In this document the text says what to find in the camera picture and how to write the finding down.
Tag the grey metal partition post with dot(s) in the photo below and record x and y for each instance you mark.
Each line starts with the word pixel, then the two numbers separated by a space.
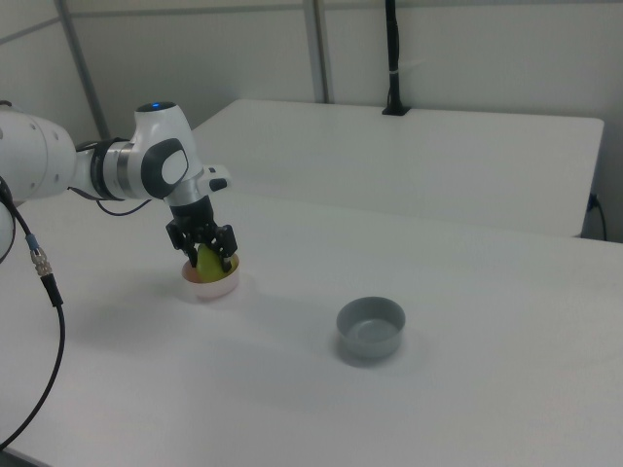
pixel 318 48
pixel 83 68

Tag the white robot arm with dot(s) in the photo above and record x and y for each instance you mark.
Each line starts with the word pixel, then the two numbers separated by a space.
pixel 44 160

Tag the black camera pole with base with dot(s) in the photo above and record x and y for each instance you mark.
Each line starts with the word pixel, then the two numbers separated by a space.
pixel 393 58

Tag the pink bowl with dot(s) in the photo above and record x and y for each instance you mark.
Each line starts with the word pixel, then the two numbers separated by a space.
pixel 214 291

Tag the green pear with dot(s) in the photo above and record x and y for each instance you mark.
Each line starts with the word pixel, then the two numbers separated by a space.
pixel 212 266

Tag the grey bowl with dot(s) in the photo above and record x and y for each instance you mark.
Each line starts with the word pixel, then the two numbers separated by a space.
pixel 372 340

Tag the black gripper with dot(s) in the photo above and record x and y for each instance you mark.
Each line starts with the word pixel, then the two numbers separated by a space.
pixel 192 214

